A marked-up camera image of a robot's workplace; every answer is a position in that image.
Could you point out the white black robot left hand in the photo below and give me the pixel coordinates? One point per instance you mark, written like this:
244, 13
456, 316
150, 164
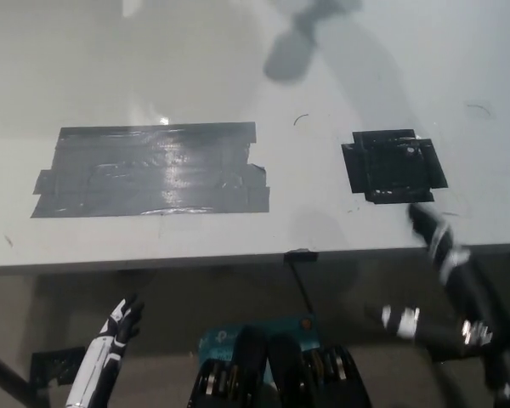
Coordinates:
104, 357

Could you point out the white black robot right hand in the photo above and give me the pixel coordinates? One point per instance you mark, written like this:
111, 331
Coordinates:
438, 238

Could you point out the black square tape spot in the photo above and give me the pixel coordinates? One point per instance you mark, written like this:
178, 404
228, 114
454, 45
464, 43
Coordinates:
387, 170

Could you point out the black teal robot torso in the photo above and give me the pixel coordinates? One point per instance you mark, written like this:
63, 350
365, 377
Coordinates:
280, 365

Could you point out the black metal table leg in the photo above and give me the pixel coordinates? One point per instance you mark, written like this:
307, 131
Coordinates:
4, 370

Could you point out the large grey tape patch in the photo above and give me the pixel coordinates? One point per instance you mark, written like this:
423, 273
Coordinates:
153, 170

